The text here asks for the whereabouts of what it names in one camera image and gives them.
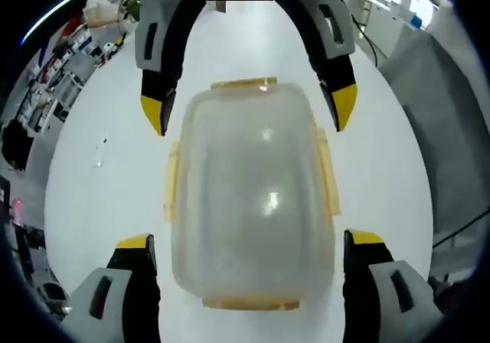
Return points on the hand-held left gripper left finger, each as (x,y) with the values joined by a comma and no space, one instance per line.
(126,304)

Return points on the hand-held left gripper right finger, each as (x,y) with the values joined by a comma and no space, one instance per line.
(367,304)

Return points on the clear plastic buckle container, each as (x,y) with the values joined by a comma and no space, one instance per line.
(249,205)

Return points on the small white black device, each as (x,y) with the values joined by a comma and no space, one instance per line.
(110,50)

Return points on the green potted plant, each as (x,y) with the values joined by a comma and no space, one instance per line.
(132,4)

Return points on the white storage cabinet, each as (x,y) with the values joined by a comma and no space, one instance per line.
(386,17)

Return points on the grey chair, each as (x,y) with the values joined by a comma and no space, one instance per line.
(55,299)

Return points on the small blue box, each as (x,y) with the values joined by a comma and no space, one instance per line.
(417,21)

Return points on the white shelving with boxes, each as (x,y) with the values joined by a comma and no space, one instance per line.
(57,79)

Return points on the ceiling light strip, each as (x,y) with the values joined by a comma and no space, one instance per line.
(57,9)

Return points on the wide black monitor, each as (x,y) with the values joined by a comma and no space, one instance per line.
(28,251)

